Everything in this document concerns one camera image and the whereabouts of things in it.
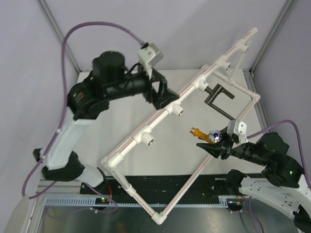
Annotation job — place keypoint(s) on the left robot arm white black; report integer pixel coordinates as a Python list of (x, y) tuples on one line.
[(109, 80)]

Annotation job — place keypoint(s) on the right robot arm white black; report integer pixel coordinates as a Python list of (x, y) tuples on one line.
[(280, 170)]

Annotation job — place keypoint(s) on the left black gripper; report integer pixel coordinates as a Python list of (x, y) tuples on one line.
[(163, 98)]

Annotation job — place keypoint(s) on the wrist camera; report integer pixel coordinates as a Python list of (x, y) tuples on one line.
[(237, 131), (148, 56)]

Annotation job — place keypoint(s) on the aluminium frame rail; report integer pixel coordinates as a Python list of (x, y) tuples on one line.
[(48, 189)]

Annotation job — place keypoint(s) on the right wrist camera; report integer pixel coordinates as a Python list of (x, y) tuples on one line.
[(237, 131)]

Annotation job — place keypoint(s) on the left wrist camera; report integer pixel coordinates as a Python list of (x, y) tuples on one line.
[(148, 56)]

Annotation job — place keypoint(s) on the white PVC pipe frame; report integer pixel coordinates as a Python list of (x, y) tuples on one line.
[(142, 134)]

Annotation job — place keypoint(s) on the gold faucet with chrome knob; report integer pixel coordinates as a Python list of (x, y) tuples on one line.
[(212, 137)]

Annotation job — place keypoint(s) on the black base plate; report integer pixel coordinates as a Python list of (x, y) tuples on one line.
[(135, 202)]

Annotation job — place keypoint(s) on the white slotted cable duct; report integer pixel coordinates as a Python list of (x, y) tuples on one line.
[(221, 202)]

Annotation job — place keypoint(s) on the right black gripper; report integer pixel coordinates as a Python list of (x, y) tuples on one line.
[(221, 149)]

